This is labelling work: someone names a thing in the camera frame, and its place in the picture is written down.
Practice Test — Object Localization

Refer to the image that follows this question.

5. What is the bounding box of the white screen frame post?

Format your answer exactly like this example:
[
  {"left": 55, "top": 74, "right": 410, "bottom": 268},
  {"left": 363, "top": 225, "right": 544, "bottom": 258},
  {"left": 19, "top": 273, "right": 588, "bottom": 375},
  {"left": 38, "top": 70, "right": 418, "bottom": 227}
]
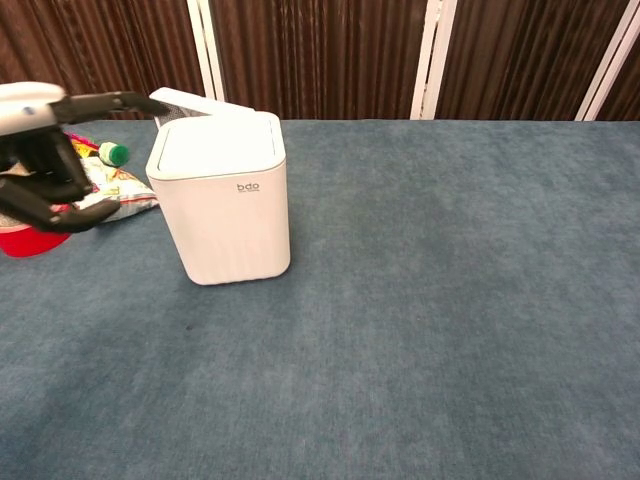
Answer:
[
  {"left": 409, "top": 0, "right": 458, "bottom": 121},
  {"left": 574, "top": 0, "right": 640, "bottom": 122},
  {"left": 186, "top": 0, "right": 227, "bottom": 103}
]

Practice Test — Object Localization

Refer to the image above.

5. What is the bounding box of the colourful snack bag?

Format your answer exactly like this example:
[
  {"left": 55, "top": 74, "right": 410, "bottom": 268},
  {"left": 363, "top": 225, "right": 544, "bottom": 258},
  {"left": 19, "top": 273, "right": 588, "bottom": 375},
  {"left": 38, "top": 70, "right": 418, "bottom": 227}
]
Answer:
[{"left": 64, "top": 132, "right": 159, "bottom": 224}]

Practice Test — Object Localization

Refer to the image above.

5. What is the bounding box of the red bowl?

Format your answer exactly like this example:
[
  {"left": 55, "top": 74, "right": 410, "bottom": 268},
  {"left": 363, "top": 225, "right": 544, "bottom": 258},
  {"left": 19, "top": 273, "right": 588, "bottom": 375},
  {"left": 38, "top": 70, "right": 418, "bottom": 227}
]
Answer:
[{"left": 0, "top": 223, "right": 72, "bottom": 259}]

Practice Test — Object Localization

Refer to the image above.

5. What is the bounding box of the green capped bottle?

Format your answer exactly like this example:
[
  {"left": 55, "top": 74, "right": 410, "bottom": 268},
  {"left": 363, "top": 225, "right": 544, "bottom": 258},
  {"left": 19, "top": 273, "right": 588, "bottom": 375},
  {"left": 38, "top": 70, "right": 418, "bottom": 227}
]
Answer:
[{"left": 98, "top": 141, "right": 131, "bottom": 167}]

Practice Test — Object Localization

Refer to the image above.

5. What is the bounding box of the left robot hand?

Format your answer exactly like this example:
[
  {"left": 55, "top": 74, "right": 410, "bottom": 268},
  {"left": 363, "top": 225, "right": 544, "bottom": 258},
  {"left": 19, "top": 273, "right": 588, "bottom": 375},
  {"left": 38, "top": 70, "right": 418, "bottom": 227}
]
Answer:
[{"left": 0, "top": 81, "right": 170, "bottom": 235}]

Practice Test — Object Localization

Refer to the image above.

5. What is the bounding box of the blue table cloth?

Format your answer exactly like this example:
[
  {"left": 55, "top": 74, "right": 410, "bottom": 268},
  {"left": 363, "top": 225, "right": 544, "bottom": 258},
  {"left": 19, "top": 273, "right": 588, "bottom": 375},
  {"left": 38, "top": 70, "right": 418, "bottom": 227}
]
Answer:
[{"left": 0, "top": 118, "right": 640, "bottom": 480}]

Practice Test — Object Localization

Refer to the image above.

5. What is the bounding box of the white plastic trash bin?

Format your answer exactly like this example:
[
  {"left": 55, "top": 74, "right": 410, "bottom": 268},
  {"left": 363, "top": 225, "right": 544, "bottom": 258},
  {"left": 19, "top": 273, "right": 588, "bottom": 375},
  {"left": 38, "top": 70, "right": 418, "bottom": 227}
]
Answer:
[{"left": 145, "top": 86, "right": 292, "bottom": 287}]

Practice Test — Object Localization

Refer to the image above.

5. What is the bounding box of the brown pleated curtain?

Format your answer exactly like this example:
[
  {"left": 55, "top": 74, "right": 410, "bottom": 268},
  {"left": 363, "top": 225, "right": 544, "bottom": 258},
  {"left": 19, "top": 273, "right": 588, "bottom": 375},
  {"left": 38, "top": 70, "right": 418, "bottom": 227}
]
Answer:
[{"left": 0, "top": 0, "right": 640, "bottom": 122}]

